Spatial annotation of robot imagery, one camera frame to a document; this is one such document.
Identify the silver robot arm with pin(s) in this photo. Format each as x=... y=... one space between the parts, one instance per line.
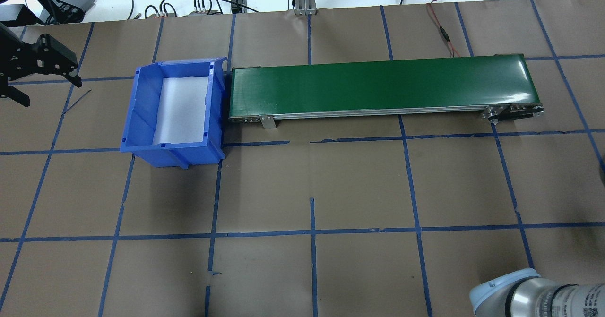
x=543 y=298

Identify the white foam bin liner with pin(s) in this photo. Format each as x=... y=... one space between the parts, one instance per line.
x=182 y=109

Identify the dark grey device box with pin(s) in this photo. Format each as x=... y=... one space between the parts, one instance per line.
x=71 y=0

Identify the black small device box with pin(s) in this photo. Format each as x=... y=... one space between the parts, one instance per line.
x=237 y=0

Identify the grey connector block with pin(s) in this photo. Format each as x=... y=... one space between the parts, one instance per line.
x=199 y=10

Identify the blue plastic bin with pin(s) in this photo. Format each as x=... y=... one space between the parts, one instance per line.
x=142 y=118

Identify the green conveyor belt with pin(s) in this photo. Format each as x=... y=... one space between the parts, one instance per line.
x=378 y=90

